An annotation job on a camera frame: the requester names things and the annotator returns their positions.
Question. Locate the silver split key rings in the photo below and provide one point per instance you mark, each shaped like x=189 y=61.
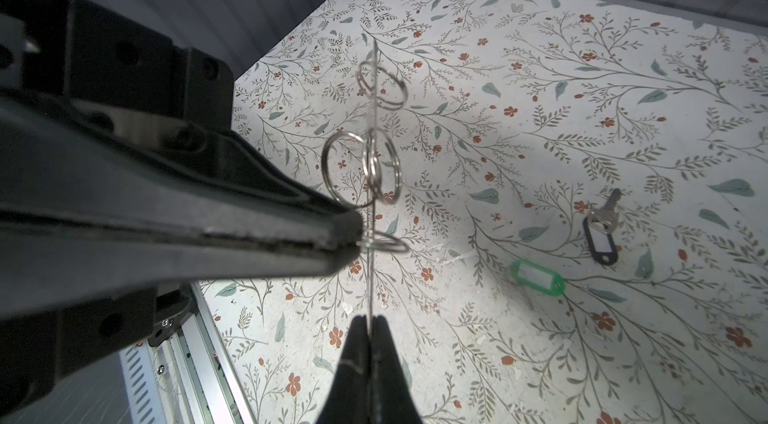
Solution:
x=372 y=166

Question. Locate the white slotted cable duct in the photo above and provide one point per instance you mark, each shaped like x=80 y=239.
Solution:
x=143 y=395

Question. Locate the key with black tag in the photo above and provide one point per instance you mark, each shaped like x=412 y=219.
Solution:
x=599 y=226

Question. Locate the floral table mat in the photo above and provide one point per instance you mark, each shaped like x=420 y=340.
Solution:
x=522 y=116

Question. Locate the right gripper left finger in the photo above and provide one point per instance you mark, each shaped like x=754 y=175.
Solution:
x=348 y=399

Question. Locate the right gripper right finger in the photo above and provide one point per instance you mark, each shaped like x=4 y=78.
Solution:
x=390 y=398

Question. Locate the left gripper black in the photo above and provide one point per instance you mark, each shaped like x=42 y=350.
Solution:
x=121 y=179

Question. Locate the aluminium mounting rail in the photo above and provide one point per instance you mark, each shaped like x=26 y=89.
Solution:
x=194 y=376

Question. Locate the key with green tag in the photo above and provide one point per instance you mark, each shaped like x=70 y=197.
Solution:
x=538 y=278

